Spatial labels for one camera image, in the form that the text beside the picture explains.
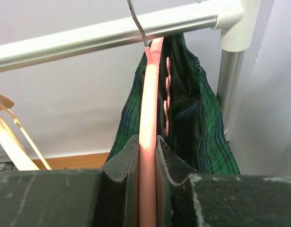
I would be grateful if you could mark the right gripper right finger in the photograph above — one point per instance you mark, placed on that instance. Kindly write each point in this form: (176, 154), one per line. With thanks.
(188, 199)

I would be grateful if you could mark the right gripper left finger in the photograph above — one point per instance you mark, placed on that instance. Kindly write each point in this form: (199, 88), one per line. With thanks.
(104, 197)

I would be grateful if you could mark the pink hanger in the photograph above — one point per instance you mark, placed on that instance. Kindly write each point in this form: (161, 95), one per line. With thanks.
(148, 128)

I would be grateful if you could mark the green plaid skirt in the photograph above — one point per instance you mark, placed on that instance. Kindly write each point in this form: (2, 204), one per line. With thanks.
(189, 117)

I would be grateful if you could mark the cream wooden hanger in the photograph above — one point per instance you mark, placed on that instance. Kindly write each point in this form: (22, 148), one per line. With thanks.
(11, 144)

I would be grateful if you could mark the white metal clothes rack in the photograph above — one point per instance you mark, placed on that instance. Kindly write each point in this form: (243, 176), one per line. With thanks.
(234, 18)

